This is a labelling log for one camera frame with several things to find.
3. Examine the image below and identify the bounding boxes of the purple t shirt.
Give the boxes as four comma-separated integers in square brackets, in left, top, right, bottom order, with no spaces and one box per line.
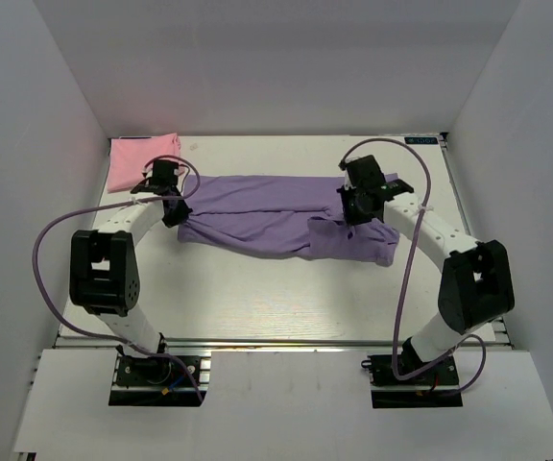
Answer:
[178,175,399,267]

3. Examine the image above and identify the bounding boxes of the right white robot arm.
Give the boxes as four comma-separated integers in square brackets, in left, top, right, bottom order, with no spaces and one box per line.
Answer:
[337,156,515,383]

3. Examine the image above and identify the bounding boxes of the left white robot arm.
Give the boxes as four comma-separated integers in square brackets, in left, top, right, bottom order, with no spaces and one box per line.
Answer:
[69,155,191,383]

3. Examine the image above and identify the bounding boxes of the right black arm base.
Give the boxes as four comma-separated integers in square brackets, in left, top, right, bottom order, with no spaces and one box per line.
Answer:
[360,341,463,409]

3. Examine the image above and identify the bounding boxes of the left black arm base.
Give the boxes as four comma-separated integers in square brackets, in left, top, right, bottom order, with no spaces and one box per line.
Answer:
[108,346,206,408]

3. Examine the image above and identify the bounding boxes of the folded pink t shirt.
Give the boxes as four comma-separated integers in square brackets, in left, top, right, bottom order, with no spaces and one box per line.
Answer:
[107,133,180,193]

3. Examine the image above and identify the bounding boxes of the blue table corner sticker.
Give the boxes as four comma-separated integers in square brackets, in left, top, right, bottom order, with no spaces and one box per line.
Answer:
[404,136,439,145]

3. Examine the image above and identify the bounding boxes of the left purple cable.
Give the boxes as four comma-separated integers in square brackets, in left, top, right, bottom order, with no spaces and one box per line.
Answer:
[33,154,206,405]

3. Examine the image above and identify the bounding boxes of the purple cable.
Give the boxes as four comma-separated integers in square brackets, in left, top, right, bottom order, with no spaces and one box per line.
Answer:
[33,154,206,405]
[339,136,488,396]

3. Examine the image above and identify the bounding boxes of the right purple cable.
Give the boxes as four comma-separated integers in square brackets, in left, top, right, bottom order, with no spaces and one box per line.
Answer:
[339,136,488,396]

